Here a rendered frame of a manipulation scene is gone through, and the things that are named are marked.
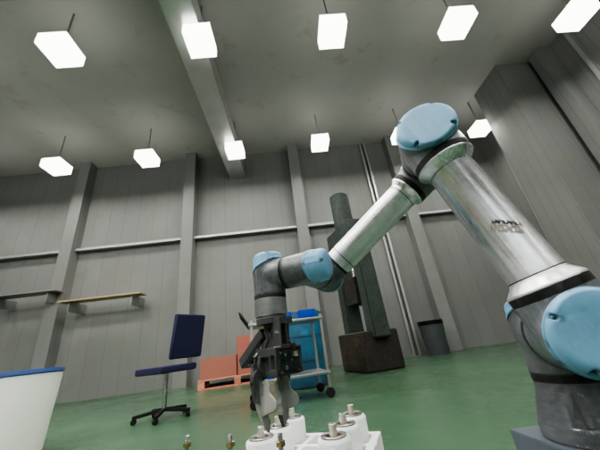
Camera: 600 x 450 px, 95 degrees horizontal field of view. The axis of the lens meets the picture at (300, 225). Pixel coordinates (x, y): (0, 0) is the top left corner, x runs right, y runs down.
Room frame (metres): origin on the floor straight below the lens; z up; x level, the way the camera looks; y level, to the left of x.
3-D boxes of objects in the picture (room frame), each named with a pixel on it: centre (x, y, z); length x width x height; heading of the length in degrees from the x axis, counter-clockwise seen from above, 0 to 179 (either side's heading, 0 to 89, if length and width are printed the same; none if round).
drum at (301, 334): (4.30, 0.18, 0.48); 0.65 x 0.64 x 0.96; 94
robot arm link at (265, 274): (0.66, 0.09, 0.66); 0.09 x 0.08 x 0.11; 68
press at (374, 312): (5.23, -0.90, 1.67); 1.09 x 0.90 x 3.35; 3
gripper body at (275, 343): (0.66, 0.09, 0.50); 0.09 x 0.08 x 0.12; 44
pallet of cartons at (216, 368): (6.04, 1.59, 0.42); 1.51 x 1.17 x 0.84; 93
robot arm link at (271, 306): (0.66, 0.09, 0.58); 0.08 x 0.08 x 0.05
